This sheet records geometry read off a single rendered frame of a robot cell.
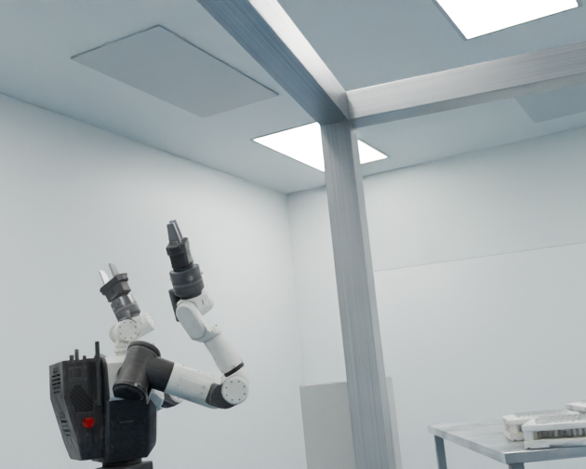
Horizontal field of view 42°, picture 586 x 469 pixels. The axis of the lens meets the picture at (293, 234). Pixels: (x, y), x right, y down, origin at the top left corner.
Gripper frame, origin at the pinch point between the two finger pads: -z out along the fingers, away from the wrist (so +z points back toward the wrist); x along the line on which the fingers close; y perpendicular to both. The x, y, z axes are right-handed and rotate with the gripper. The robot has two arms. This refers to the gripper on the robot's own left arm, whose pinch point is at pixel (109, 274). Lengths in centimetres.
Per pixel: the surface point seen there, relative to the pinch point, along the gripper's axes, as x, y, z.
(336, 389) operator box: 102, 80, 83
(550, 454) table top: 97, -29, 124
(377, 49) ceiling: 88, -177, -80
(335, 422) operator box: 99, 81, 88
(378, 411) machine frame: 110, 85, 90
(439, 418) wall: -77, -387, 112
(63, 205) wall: -107, -120, -107
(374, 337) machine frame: 115, 83, 79
